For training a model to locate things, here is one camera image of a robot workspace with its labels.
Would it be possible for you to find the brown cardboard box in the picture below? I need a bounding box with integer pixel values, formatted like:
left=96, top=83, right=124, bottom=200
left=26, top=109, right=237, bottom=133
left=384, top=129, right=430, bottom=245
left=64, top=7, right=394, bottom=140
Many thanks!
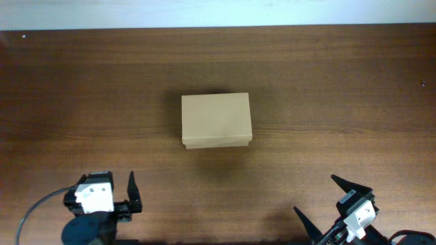
left=181, top=93, right=253, bottom=149

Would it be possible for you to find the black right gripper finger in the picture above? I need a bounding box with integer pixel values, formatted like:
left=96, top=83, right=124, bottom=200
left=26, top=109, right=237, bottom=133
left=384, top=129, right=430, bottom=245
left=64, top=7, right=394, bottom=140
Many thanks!
left=294, top=206, right=323, bottom=242
left=330, top=174, right=373, bottom=196

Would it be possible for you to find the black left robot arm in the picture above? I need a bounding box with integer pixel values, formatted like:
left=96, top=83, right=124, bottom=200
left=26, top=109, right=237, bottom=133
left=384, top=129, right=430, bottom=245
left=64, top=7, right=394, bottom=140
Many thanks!
left=61, top=171, right=142, bottom=245

